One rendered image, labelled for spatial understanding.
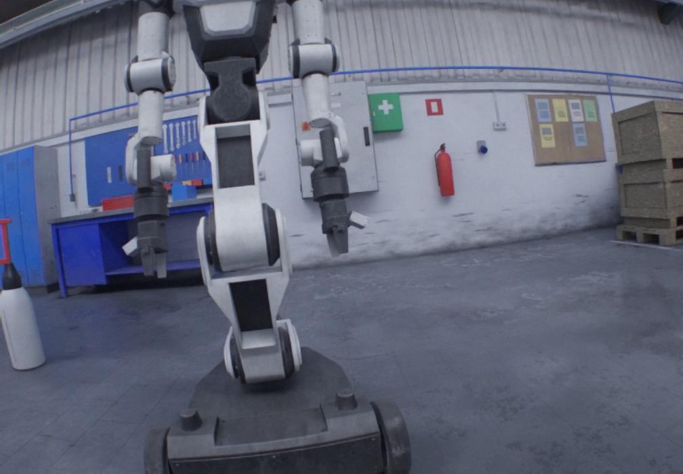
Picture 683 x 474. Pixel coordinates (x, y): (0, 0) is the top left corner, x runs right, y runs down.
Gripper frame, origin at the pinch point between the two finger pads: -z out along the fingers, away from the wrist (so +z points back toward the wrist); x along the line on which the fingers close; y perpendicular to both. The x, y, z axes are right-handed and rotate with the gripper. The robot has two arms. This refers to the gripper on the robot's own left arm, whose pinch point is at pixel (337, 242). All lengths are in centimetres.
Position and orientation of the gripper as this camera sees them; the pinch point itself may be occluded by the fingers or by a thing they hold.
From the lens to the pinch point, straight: 92.2
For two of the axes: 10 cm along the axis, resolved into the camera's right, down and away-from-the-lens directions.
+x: 1.8, -1.8, -9.7
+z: -1.4, -9.8, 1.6
